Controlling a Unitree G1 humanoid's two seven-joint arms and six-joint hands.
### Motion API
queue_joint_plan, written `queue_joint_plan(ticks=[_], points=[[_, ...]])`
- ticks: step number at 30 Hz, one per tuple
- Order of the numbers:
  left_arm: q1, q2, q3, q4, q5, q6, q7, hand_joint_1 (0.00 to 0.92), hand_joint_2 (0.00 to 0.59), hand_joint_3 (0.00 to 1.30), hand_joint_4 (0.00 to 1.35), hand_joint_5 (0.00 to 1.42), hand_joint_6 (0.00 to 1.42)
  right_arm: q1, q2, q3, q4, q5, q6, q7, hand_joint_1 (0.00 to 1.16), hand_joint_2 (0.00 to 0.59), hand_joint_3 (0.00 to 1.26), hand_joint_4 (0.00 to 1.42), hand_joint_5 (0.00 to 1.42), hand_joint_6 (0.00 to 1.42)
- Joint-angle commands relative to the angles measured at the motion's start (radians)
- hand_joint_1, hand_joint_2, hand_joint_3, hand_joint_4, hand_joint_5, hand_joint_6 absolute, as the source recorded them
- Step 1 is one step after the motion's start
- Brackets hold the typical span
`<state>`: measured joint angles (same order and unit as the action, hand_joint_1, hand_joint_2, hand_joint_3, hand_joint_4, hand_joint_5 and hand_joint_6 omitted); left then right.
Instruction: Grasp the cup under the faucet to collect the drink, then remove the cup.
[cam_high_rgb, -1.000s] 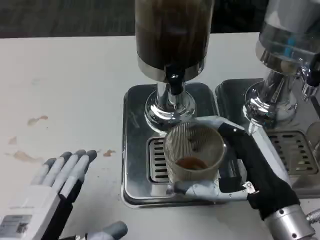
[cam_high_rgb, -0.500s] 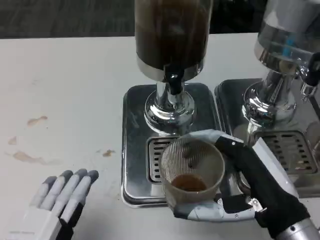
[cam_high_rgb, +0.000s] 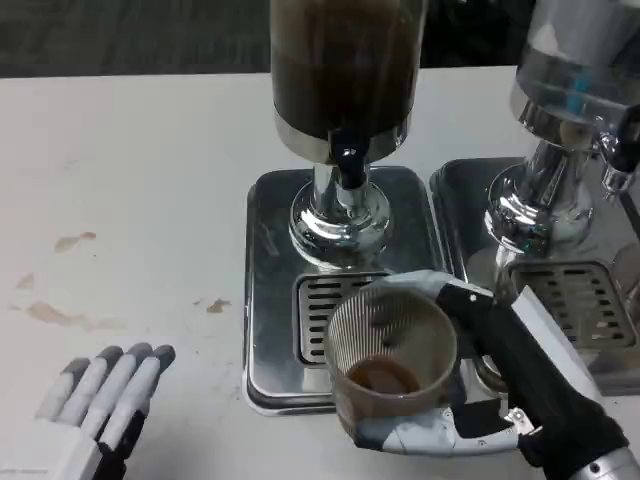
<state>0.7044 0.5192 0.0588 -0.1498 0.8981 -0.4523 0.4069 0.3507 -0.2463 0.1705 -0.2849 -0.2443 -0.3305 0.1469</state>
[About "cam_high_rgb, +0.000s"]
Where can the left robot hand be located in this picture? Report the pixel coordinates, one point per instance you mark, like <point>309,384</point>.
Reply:
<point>95,395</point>

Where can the right silver robot forearm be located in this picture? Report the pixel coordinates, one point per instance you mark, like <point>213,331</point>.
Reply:
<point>605,467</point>

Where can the clear ribbed glass cup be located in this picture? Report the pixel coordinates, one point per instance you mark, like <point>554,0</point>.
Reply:
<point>390,345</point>

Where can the slotted steel tray grid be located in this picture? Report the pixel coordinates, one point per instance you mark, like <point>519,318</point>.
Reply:
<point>312,320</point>
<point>575,300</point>

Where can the black and chrome dispenser tap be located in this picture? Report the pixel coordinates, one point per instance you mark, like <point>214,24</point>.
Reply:
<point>625,150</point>

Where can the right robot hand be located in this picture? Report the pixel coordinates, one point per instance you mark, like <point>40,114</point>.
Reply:
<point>530,370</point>

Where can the steel drip tray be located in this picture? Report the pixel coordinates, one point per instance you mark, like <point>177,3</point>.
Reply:
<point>270,300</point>
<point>465,210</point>

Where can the drink dispenser with clear tank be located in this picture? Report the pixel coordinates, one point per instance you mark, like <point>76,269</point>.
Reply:
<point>565,75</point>

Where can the drink dispenser with dark beverage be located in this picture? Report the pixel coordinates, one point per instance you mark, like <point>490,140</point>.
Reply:
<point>345,75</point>

